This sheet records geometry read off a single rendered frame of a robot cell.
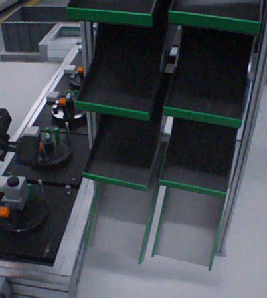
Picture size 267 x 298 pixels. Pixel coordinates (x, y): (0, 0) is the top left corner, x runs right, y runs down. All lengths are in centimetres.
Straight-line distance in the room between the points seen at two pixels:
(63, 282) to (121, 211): 21
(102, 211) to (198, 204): 22
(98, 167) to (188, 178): 18
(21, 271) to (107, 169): 33
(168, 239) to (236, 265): 25
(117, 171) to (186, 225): 22
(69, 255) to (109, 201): 16
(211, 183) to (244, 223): 43
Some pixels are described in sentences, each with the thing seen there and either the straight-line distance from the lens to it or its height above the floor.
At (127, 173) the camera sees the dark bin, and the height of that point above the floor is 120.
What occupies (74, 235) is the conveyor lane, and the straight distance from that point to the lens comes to 94.
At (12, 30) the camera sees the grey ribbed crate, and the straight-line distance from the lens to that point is 287.
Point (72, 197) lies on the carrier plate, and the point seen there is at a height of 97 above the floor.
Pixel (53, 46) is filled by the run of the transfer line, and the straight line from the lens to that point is 203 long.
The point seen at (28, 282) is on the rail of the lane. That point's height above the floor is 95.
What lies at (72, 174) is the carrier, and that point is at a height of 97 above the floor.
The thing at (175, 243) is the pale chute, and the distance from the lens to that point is 85.
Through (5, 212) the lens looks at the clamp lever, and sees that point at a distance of 88.
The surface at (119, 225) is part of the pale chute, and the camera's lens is 85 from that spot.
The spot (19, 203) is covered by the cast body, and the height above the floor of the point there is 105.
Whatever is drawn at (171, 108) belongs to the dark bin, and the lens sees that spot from 61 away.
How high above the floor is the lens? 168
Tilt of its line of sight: 38 degrees down
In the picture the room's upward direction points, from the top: straight up
